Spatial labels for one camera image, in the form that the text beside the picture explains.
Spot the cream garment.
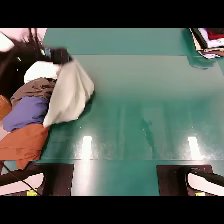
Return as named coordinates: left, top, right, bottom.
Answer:
left=42, top=59, right=96, bottom=129

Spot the brown garment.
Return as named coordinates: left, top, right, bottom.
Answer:
left=9, top=77, right=58, bottom=108

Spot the blue garment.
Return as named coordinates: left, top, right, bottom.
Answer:
left=2, top=95, right=51, bottom=133

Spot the orange garment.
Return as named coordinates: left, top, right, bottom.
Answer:
left=0, top=123, right=51, bottom=171

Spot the tan garment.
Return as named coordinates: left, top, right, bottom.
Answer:
left=0, top=94, right=13, bottom=122

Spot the black garment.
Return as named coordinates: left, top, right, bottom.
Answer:
left=0, top=34, right=51, bottom=101
left=189, top=28, right=208, bottom=52

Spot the red garment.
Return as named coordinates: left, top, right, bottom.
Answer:
left=206, top=28, right=224, bottom=42

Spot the black cable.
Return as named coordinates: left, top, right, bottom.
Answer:
left=1, top=164, right=43, bottom=196

